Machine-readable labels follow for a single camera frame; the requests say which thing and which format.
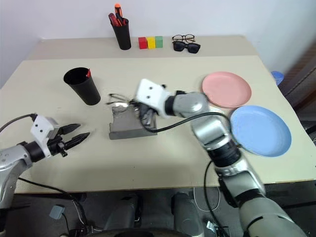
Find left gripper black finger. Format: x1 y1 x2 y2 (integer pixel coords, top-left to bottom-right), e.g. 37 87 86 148
64 132 91 150
61 123 82 135

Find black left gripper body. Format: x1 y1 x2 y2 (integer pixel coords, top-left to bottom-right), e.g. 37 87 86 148
47 126 69 158

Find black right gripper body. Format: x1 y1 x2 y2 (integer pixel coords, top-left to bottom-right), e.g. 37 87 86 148
136 100 158 117

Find thin metal frame glasses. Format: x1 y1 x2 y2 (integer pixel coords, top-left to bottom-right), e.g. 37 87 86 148
105 93 140 112

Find grey glasses case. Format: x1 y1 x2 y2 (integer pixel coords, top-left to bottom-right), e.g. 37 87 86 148
109 105 158 140

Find black plastic cup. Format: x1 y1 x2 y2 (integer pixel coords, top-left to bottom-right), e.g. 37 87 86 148
63 67 102 106

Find small grey blue box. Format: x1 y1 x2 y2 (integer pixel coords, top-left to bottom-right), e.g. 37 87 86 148
49 204 66 220

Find tall black pen holder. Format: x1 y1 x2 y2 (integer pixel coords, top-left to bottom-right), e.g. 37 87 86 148
113 17 132 51

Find black sunglasses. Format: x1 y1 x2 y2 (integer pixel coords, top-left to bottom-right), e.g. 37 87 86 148
172 41 201 54

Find pink plate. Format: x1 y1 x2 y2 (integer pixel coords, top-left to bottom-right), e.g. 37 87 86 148
201 71 253 109

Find dark rounded robot leg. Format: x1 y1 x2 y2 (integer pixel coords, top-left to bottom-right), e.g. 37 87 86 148
171 192 206 234
103 194 144 232

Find orange tipped black screwdriver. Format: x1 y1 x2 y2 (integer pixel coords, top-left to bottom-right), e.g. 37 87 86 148
114 3 124 21

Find blue plate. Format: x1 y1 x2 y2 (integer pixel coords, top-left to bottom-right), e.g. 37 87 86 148
229 105 292 158

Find dark furniture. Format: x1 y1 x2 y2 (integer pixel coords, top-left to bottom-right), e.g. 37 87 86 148
280 45 316 149

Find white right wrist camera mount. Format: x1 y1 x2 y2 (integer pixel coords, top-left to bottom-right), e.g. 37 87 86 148
135 79 171 119

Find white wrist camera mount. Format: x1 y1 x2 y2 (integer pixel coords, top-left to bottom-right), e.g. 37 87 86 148
30 115 60 158
135 79 171 119

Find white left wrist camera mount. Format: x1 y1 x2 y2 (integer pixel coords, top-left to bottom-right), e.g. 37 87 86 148
30 115 60 158

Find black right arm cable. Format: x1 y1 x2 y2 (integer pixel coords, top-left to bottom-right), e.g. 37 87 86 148
139 112 246 152

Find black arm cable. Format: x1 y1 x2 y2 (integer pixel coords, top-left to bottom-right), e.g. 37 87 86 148
139 112 246 152
0 113 38 134

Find black cable under table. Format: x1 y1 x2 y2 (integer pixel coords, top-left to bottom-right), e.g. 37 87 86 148
17 177 88 229

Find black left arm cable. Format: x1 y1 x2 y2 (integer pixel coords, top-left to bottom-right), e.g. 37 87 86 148
0 113 38 134

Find brown frame glasses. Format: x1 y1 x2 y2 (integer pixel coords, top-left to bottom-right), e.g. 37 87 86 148
171 34 197 43

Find black hanging cable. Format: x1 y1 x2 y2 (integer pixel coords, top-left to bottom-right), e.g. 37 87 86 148
203 159 229 232

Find thin white cable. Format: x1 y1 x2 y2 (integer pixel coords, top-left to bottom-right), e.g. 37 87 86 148
193 187 221 212

